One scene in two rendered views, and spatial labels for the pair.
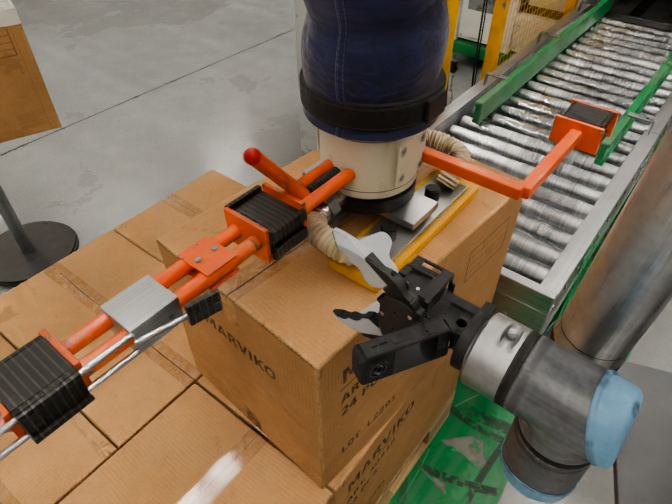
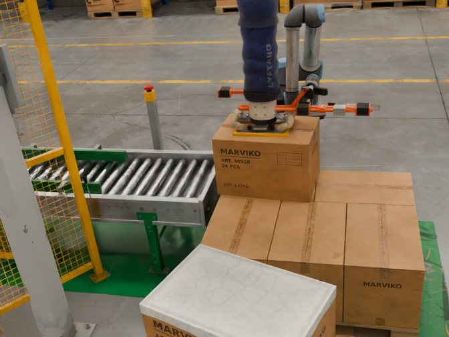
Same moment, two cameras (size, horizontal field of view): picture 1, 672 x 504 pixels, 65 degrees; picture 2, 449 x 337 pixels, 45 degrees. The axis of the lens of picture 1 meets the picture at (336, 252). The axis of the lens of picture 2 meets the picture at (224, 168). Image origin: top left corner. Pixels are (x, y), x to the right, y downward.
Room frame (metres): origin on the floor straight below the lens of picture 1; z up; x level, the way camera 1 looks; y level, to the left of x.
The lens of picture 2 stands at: (2.24, 2.73, 2.37)
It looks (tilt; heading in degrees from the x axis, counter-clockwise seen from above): 28 degrees down; 247
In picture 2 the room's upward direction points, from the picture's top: 6 degrees counter-clockwise
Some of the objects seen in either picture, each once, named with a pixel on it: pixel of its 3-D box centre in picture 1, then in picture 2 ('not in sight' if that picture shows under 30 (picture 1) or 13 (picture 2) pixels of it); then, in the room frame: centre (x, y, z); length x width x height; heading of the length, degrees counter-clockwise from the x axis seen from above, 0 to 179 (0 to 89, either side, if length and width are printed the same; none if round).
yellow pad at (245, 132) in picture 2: not in sight; (260, 130); (0.84, 0.02, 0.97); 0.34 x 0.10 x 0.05; 141
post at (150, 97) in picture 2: not in sight; (159, 151); (1.22, -1.01, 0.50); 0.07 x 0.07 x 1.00; 52
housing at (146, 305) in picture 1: (143, 313); (339, 109); (0.42, 0.24, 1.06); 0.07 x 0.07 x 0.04; 51
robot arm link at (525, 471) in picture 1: (548, 442); (310, 97); (0.30, -0.26, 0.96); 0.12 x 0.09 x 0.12; 150
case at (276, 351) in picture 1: (351, 282); (268, 156); (0.77, -0.03, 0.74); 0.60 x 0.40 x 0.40; 137
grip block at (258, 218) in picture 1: (266, 221); (303, 108); (0.58, 0.10, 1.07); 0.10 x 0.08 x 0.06; 51
